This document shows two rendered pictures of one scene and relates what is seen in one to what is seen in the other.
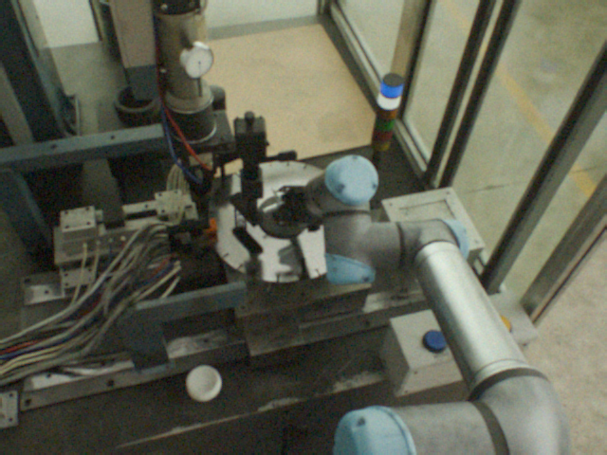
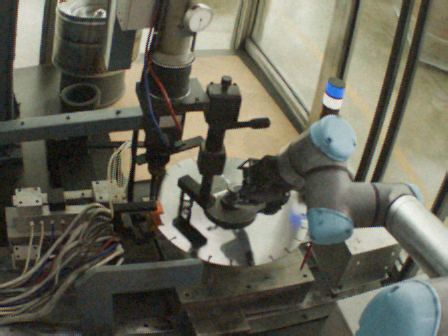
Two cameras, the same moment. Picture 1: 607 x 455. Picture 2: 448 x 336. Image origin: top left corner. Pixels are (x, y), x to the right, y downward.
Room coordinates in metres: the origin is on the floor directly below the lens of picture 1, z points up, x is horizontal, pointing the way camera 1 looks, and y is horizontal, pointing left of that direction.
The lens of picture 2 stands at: (-0.18, 0.18, 1.81)
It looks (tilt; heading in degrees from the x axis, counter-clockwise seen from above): 38 degrees down; 353
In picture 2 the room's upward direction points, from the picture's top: 12 degrees clockwise
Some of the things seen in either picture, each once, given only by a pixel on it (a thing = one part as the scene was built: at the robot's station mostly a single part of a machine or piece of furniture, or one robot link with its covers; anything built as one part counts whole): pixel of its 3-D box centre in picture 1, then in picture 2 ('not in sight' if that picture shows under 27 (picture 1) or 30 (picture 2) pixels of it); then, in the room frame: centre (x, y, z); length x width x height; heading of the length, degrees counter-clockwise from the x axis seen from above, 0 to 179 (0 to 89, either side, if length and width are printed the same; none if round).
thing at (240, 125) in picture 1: (250, 156); (217, 125); (0.73, 0.09, 1.17); 0.06 x 0.05 x 0.20; 99
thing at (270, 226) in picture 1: (283, 212); (231, 202); (0.78, 0.03, 0.96); 0.11 x 0.11 x 0.03
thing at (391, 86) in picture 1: (392, 85); (335, 87); (1.00, -0.18, 1.14); 0.05 x 0.04 x 0.03; 18
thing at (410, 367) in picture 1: (454, 344); (382, 321); (0.57, -0.35, 0.82); 0.28 x 0.11 x 0.15; 108
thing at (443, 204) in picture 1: (425, 243); (357, 244); (0.83, -0.31, 0.82); 0.18 x 0.18 x 0.15; 18
